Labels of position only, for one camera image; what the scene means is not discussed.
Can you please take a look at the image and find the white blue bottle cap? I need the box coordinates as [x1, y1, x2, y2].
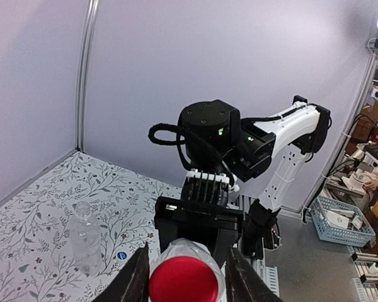
[117, 252, 128, 261]

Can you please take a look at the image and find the red cap water bottle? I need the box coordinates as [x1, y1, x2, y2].
[149, 238, 225, 302]

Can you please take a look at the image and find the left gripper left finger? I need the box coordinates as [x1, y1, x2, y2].
[93, 243, 150, 302]

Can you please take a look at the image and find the clear plastic bottle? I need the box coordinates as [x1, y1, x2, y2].
[70, 201, 101, 277]

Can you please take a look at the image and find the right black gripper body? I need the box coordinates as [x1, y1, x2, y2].
[154, 196, 244, 261]

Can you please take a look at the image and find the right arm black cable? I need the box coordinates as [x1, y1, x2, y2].
[147, 123, 231, 177]

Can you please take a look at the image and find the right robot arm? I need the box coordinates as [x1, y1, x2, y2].
[148, 96, 332, 265]

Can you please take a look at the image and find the floral table mat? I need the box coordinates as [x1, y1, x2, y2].
[0, 152, 180, 301]

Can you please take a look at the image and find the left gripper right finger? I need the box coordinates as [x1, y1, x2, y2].
[225, 247, 280, 302]

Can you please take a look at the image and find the red bottle cap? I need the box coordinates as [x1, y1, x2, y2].
[149, 256, 219, 302]

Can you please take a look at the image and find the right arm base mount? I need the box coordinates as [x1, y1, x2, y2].
[241, 199, 280, 260]

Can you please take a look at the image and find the blue plastic basket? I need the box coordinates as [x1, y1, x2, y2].
[310, 196, 375, 247]

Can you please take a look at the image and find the cluttered background workbench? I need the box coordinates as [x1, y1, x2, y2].
[321, 0, 378, 302]

